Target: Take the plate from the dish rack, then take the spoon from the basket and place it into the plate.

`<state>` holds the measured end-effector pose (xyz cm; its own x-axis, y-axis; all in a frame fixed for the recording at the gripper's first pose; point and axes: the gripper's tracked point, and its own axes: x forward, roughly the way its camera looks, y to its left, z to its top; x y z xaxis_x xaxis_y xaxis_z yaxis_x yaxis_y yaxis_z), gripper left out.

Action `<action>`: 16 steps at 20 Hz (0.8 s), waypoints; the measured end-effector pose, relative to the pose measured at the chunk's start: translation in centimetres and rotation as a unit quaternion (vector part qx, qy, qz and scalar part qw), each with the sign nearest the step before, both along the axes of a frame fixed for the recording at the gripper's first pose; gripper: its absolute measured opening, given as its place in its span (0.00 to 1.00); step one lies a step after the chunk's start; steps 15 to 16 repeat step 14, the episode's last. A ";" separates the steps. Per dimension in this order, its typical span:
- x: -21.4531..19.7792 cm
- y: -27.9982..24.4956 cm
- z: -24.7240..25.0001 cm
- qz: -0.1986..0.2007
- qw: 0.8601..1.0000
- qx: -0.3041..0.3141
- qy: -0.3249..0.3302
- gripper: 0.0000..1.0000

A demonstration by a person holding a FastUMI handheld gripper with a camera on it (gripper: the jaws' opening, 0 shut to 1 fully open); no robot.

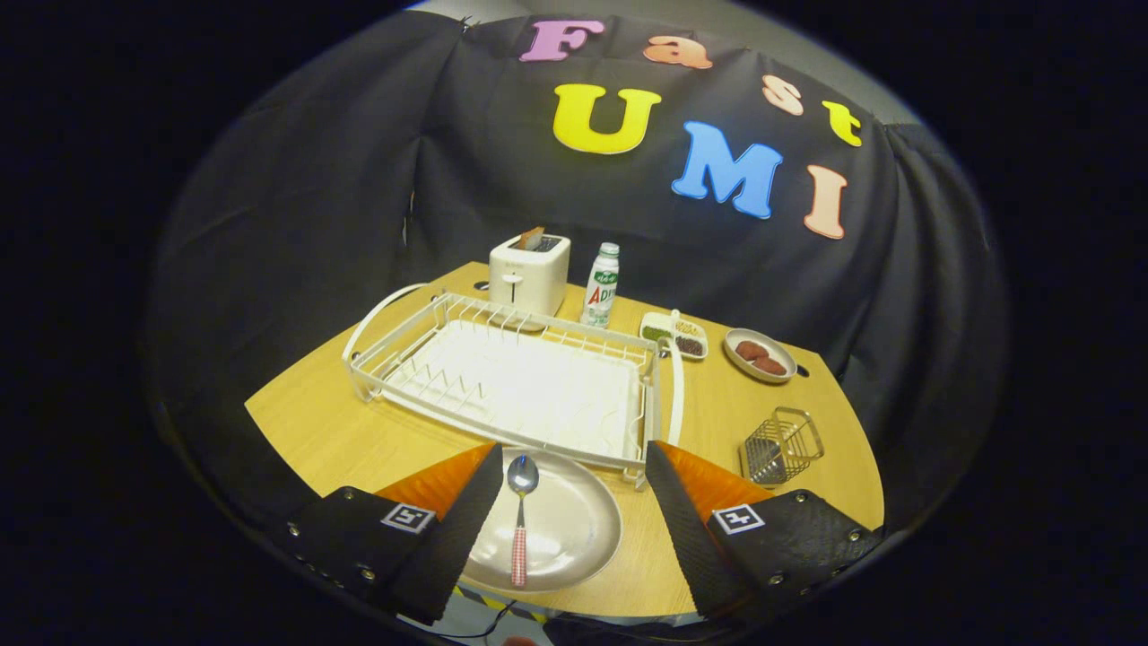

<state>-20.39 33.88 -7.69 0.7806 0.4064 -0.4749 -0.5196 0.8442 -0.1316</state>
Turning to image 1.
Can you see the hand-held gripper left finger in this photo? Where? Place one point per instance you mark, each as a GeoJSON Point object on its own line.
{"type": "Point", "coordinates": [462, 538]}

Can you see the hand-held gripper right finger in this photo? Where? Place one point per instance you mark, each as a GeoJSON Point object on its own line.
{"type": "Point", "coordinates": [691, 547]}

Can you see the beige plate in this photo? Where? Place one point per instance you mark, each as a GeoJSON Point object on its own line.
{"type": "Point", "coordinates": [574, 525]}

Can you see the small plate with meat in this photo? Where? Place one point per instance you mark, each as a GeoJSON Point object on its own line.
{"type": "Point", "coordinates": [737, 361]}

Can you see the white drain tray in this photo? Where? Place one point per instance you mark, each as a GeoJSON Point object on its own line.
{"type": "Point", "coordinates": [538, 386]}

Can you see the brown meat patty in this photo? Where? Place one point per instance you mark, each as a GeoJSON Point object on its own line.
{"type": "Point", "coordinates": [751, 350]}
{"type": "Point", "coordinates": [769, 365]}

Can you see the heap of red beans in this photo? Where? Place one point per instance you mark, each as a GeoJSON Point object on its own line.
{"type": "Point", "coordinates": [689, 345]}

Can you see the heap of green beans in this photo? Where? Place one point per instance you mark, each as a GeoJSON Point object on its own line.
{"type": "Point", "coordinates": [656, 333]}

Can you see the white divided snack tray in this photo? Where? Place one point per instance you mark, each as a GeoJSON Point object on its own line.
{"type": "Point", "coordinates": [673, 323]}

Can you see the white toaster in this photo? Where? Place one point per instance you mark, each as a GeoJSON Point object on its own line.
{"type": "Point", "coordinates": [529, 278]}

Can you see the white bottle with green label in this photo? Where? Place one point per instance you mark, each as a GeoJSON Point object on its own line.
{"type": "Point", "coordinates": [599, 287]}

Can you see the brown toast slice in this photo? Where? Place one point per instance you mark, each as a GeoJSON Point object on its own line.
{"type": "Point", "coordinates": [530, 238]}

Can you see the black backdrop cloth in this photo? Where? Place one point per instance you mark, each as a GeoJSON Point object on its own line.
{"type": "Point", "coordinates": [314, 224]}

